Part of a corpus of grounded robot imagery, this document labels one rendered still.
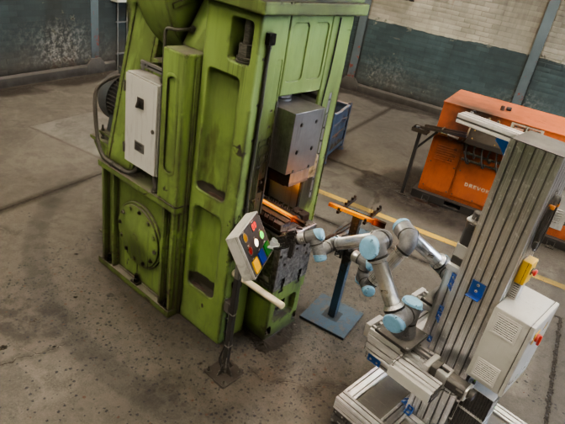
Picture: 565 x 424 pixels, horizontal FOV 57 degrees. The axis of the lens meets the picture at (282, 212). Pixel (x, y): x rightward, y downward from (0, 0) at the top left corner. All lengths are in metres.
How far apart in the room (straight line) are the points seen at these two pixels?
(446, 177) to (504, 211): 4.05
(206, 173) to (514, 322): 2.02
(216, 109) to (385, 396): 2.10
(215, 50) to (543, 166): 1.84
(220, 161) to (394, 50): 7.90
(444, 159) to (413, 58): 4.45
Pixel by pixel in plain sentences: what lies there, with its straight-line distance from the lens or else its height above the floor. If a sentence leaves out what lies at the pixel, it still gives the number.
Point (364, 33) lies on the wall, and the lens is 11.19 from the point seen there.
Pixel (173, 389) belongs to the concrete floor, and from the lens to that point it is 3.60.
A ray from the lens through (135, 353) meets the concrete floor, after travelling 3.82.
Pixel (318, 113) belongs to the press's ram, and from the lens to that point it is 3.27.
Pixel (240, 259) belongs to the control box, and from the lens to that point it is 2.89.
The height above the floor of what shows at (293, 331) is 0.00.
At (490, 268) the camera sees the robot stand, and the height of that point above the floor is 1.38.
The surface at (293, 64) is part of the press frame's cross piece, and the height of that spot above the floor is 2.01.
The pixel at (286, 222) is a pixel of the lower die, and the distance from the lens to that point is 3.47.
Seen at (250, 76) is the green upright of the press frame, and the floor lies 1.96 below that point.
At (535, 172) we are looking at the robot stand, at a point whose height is 1.92.
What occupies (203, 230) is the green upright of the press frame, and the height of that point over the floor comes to 0.79.
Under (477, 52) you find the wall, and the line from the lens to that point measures 10.49.
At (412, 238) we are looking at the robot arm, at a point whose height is 1.26.
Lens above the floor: 2.69
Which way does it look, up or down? 28 degrees down
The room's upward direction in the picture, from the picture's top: 10 degrees clockwise
